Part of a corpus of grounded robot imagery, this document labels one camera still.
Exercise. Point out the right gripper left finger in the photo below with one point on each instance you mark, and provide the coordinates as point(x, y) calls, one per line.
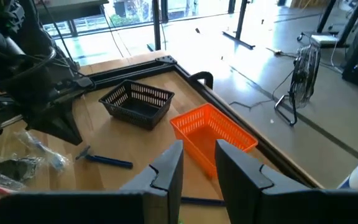
point(169, 168)

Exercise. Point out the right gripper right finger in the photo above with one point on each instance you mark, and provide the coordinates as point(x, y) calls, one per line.
point(238, 177)

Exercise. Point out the black aluminium table frame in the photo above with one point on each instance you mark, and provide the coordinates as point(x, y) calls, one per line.
point(126, 72)

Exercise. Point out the black floor fan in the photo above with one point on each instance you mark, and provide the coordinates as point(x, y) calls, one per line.
point(304, 74)

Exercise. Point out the white floor box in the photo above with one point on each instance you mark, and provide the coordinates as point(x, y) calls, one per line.
point(323, 40)

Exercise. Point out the grey desk top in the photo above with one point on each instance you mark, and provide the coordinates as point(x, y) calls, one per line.
point(73, 9)

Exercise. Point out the black plastic basket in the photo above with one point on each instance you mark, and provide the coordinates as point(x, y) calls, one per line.
point(135, 105)

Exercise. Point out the black desk leg stand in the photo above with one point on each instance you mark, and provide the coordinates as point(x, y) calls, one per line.
point(346, 18)
point(241, 25)

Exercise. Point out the dark blue disposable razor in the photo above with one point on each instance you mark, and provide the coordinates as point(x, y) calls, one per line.
point(110, 161)
point(202, 201)

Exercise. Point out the bagged black round item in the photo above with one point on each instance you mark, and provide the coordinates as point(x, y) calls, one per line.
point(14, 169)

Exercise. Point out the black clamp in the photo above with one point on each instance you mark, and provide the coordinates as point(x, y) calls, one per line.
point(202, 74)

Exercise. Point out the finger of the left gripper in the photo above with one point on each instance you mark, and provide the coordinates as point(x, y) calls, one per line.
point(61, 124)

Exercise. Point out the black window post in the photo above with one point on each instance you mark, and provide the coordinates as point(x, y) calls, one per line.
point(156, 25)

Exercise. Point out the orange plastic basket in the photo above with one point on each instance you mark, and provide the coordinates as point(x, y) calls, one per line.
point(207, 133)

